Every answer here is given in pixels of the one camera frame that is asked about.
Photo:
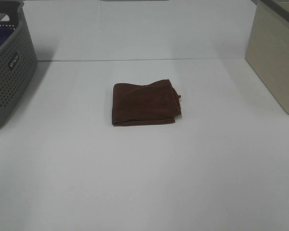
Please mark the brown towel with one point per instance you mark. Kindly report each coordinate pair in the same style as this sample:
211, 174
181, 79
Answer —
157, 103

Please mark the grey perforated plastic basket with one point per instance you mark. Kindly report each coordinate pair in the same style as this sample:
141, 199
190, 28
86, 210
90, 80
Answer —
18, 61

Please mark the beige plastic bin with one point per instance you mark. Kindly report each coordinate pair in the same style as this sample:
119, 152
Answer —
268, 48

